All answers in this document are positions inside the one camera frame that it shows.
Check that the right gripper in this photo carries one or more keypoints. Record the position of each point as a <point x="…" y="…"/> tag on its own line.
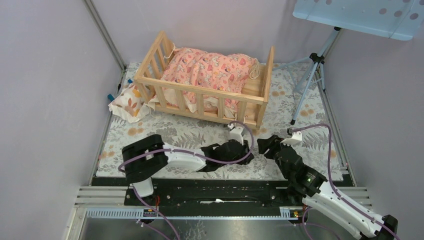
<point x="272" y="143"/>

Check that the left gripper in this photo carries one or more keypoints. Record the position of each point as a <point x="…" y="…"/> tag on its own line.
<point x="246" y="156"/>

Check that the wooden pet bed frame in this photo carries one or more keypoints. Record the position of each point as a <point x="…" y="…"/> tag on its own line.
<point x="252" y="101"/>

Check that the pink patterned bed cushion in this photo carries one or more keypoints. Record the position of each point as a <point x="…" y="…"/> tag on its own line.
<point x="195" y="67"/>

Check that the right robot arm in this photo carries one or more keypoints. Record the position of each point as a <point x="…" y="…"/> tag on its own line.
<point x="361" y="222"/>

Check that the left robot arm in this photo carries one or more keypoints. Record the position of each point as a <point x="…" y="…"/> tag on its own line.
<point x="144" y="158"/>

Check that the floral table mat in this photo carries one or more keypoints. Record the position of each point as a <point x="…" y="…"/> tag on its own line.
<point x="308" y="138"/>

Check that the floral small pillow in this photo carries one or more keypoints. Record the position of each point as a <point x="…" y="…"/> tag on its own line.
<point x="129" y="105"/>

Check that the black tripod stand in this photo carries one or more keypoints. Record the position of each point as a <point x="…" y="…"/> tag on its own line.
<point x="314" y="73"/>

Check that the blue toy item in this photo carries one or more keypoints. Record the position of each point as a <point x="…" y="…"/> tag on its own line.
<point x="122" y="89"/>

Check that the light blue perforated panel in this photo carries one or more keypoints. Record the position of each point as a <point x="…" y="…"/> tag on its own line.
<point x="392" y="19"/>

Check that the grey diagonal pole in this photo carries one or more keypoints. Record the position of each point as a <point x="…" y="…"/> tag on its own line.
<point x="97" y="19"/>

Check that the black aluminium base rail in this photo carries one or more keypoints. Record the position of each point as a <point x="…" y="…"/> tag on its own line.
<point x="205" y="198"/>

